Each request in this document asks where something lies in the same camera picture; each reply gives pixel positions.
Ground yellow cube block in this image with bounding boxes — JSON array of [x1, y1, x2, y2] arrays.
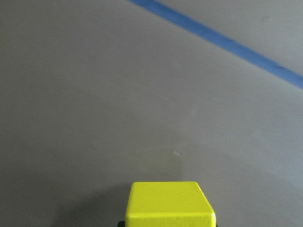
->
[[125, 181, 217, 227]]

